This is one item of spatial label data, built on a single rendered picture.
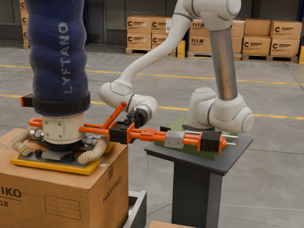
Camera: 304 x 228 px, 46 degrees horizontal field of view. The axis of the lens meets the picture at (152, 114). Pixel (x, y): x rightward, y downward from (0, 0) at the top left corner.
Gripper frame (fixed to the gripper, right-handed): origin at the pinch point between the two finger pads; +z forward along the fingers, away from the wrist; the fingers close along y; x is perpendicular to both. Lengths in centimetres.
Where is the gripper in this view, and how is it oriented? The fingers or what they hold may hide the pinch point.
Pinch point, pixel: (125, 133)
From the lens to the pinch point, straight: 142.9
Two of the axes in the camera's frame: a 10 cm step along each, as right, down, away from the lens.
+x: -9.7, -1.0, 2.1
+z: -2.3, 3.2, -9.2
